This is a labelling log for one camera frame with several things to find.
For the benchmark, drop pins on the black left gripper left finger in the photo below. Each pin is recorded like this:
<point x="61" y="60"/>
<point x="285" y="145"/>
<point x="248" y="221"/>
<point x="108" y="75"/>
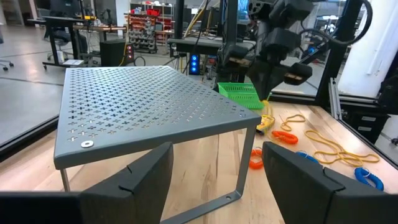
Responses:
<point x="140" y="186"/>

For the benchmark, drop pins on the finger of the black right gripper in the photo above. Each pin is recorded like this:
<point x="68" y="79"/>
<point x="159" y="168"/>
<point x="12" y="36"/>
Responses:
<point x="273" y="76"/>
<point x="259" y="77"/>

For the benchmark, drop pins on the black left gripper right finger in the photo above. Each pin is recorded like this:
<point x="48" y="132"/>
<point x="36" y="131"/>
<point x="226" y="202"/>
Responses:
<point x="298" y="186"/>

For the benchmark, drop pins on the blue coil wristband keyring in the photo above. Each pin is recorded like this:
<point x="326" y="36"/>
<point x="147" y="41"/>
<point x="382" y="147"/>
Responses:
<point x="370" y="180"/>
<point x="306" y="155"/>

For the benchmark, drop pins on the yellow crayon box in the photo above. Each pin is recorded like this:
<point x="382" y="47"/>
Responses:
<point x="265" y="123"/>

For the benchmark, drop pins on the orange coil wristband keyring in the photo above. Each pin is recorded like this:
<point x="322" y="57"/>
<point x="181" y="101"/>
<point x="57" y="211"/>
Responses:
<point x="255" y="164"/>
<point x="284" y="137"/>

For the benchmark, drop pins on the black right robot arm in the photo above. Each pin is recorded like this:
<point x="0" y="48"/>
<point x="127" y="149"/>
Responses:
<point x="230" y="25"/>

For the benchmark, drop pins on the grey perforated metal desk riser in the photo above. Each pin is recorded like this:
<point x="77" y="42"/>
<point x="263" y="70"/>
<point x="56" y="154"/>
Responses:
<point x="140" y="102"/>

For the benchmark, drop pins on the office chair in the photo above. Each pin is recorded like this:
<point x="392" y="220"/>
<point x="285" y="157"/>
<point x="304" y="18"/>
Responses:
<point x="62" y="39"/>

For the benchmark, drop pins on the office chair base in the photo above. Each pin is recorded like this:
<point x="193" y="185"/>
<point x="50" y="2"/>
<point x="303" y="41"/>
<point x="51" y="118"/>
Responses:
<point x="6" y="64"/>

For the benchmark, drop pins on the black office desk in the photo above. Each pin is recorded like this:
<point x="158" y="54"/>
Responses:
<point x="62" y="21"/>

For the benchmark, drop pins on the green plastic basket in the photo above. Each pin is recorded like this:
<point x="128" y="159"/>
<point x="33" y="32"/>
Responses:
<point x="236" y="93"/>

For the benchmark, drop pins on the blue lit screen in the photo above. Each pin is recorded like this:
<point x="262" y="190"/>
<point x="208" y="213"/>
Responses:
<point x="243" y="9"/>

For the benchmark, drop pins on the black computer with glowing fans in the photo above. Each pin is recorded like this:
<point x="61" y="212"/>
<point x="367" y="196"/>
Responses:
<point x="194" y="63"/>

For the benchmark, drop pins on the grey work table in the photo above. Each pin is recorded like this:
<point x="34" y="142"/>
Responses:
<point x="192" y="43"/>

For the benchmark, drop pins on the black drawer cabinet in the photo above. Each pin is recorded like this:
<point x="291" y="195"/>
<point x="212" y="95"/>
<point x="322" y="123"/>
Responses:
<point x="363" y="123"/>

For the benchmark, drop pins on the red grey parts shelf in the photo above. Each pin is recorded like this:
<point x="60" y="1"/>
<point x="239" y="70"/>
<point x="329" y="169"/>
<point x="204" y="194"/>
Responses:
<point x="146" y="28"/>

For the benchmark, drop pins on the small computer tower with lights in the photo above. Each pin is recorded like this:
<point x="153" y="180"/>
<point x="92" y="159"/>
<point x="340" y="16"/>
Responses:
<point x="130" y="53"/>

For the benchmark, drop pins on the black computer tower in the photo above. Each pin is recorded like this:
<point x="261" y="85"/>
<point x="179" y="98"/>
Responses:
<point x="112" y="51"/>

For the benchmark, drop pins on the white paper sheet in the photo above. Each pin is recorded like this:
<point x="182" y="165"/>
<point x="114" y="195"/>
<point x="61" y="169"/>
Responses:
<point x="73" y="62"/>

